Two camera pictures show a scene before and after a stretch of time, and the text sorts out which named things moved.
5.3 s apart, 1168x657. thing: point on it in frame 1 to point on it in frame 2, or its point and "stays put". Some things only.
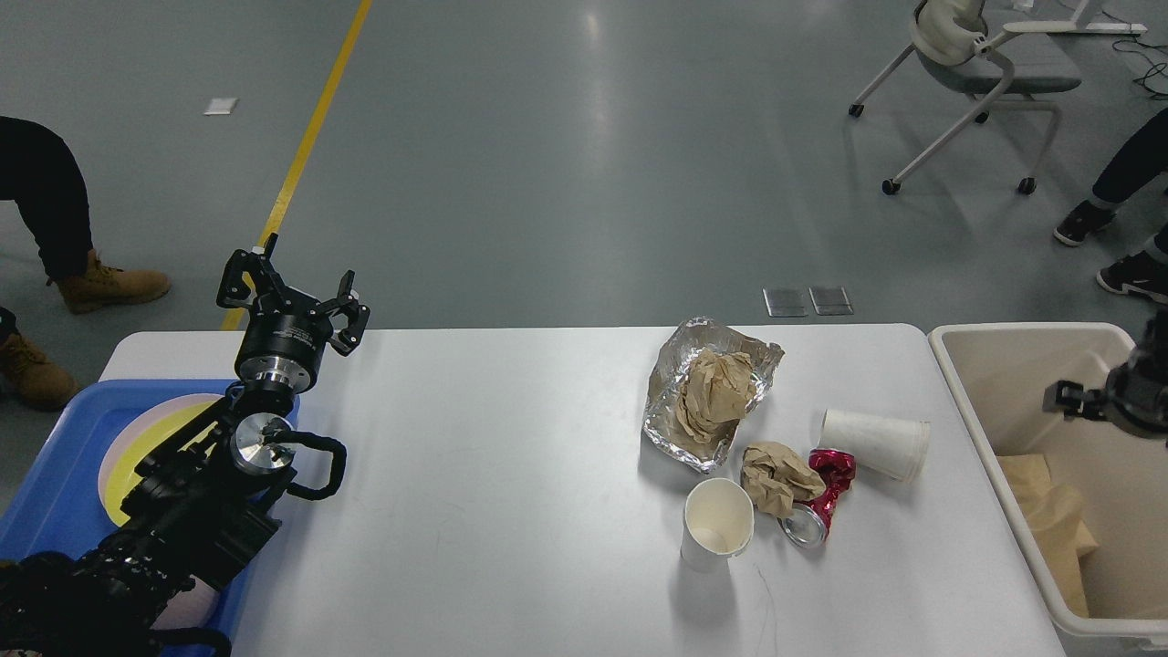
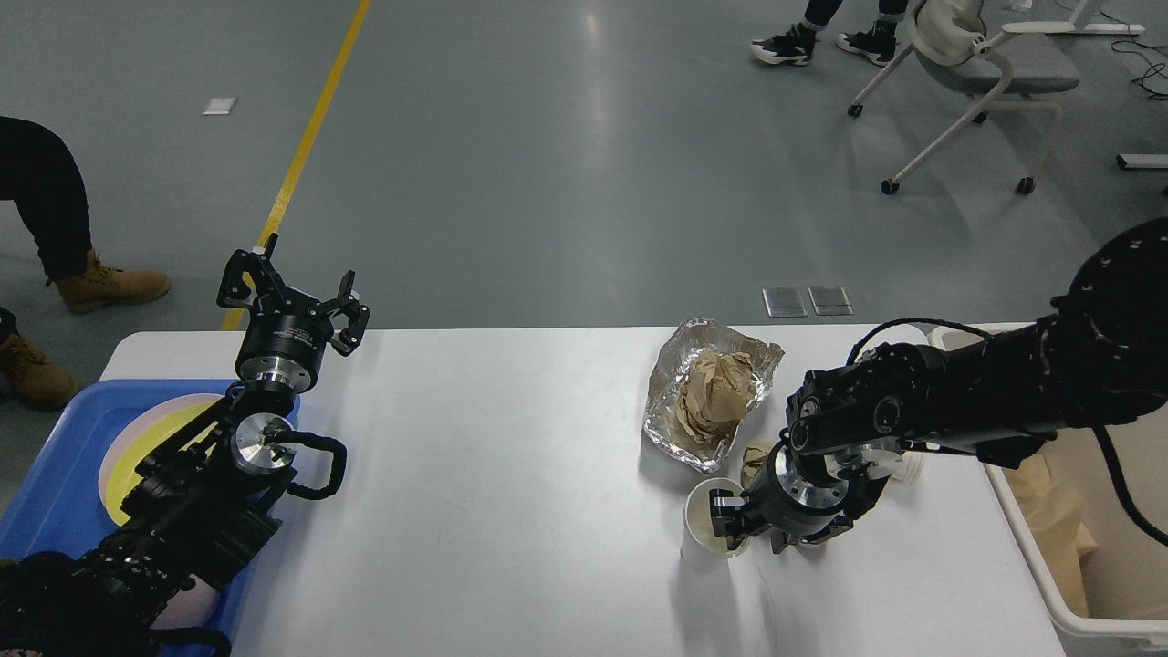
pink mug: [193, 608] stays put
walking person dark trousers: [1141, 160] to [796, 46]
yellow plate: [125, 475] stays put
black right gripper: [1136, 396] to [797, 493]
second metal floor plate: [830, 300] stays put
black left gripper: [280, 351] stays put
